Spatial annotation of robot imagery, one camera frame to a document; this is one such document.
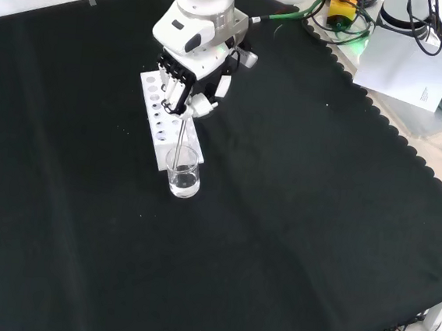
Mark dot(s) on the grey tape strip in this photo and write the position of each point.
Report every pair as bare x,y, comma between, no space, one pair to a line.
92,1

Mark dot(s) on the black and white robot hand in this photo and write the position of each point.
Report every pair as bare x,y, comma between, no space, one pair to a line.
192,53

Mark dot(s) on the black bench cloth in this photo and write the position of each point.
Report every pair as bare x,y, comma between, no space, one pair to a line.
278,218

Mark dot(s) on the white test tube rack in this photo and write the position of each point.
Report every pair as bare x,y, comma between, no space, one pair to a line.
160,132

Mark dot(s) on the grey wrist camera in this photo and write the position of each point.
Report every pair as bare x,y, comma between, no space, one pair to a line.
249,58

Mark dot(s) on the clear glass beaker with liquid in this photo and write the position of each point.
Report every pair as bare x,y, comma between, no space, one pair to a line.
183,179

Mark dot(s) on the white bench post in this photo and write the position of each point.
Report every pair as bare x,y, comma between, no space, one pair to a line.
437,313

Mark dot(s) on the yellow stop button box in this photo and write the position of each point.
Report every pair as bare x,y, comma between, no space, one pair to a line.
342,11

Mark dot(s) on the white paper sheet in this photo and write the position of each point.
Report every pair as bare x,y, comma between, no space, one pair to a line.
406,70

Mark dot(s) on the clear glass rod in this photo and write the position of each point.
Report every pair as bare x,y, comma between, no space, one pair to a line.
180,142

